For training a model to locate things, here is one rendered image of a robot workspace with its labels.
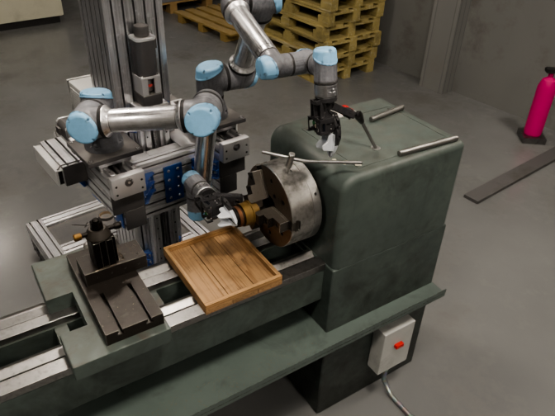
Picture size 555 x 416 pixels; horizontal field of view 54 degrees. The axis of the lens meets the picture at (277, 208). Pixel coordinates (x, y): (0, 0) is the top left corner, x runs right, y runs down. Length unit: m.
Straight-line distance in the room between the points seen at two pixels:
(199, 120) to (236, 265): 0.54
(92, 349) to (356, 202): 0.97
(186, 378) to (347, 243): 0.77
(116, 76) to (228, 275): 0.93
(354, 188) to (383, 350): 0.90
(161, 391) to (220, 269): 0.48
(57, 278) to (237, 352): 0.72
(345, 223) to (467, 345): 1.40
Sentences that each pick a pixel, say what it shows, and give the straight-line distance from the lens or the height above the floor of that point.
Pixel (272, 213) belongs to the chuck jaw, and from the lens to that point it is 1.90.
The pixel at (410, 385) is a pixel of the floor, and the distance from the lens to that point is 2.85.
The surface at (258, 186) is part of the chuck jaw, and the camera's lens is 1.93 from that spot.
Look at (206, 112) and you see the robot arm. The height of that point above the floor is 1.41.
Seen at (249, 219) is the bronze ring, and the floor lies 1.09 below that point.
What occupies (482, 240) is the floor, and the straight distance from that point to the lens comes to 3.89.
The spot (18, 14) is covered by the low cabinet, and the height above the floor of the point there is 0.18.
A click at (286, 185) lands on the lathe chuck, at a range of 1.84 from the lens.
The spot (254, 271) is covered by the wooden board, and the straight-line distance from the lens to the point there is 1.98.
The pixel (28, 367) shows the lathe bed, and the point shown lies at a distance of 1.84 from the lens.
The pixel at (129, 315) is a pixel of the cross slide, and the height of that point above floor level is 0.97.
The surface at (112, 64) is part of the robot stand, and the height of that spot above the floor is 1.42.
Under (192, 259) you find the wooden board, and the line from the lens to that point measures 2.04.
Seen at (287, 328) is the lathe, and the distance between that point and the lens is 2.26.
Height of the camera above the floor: 2.18
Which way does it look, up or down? 34 degrees down
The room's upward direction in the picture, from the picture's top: 2 degrees clockwise
